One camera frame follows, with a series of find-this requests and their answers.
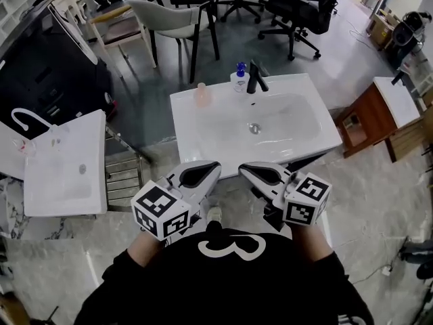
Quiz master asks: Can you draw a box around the dark grey vanity cabinet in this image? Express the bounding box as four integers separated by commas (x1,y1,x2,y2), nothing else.
287,152,331,174

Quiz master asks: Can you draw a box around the person's black printed shirt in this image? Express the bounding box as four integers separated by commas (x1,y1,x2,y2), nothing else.
74,227,375,325

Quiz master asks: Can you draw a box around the steel rack frame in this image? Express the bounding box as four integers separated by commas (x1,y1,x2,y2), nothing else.
103,123,153,213

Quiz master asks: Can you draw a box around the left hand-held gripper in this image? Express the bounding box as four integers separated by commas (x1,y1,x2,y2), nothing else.
131,160,223,242

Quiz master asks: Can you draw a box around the brown wooden vanity cabinet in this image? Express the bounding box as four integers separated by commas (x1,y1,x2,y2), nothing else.
334,81,398,158

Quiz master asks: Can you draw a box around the person's left forearm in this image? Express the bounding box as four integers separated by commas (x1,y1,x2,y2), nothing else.
127,230,165,269

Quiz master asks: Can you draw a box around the soap bottle with blue pump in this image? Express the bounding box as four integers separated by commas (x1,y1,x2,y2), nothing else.
230,62,251,94

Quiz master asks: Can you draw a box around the grey upholstered chair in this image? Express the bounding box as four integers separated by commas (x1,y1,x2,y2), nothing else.
127,0,221,84

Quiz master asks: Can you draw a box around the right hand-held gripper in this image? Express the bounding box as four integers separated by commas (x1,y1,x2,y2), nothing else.
238,161,332,233

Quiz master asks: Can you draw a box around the person's right forearm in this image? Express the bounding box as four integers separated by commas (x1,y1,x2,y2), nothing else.
290,223,334,262

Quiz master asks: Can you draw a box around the wooden pallet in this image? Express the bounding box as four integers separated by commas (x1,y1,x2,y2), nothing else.
385,120,429,164

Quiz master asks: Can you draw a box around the small black faucet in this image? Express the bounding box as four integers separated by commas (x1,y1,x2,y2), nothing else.
391,68,407,86

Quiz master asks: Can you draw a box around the white centre washbasin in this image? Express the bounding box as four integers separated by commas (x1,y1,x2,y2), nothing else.
169,72,343,179

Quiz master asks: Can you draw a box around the large black appliance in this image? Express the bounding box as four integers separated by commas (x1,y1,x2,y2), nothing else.
0,0,114,140

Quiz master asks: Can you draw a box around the white curved faucet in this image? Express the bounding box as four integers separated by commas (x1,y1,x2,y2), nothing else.
10,108,58,131

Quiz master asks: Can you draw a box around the person's black trouser leg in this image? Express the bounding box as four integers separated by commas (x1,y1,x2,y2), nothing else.
204,220,226,236

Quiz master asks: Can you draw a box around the black basin faucet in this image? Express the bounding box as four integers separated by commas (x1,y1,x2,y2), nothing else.
246,61,270,95

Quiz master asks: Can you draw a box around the white shelf unit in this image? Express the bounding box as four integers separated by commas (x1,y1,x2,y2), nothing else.
0,0,38,43

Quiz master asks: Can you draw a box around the white washbasin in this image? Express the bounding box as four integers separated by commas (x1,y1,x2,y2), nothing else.
169,72,343,179
22,109,108,218

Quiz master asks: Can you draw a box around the marble slab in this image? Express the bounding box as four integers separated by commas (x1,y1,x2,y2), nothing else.
0,176,75,240

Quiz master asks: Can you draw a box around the cream wooden chair brown seat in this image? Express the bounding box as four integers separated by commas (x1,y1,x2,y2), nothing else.
86,5,158,79

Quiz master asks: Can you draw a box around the pink soap bottle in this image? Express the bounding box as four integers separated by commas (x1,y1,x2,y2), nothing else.
194,82,212,108

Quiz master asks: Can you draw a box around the black metal frame stool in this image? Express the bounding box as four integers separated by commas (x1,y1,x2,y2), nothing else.
0,291,60,325

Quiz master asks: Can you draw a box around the cardboard box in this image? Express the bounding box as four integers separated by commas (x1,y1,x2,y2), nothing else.
367,8,398,50

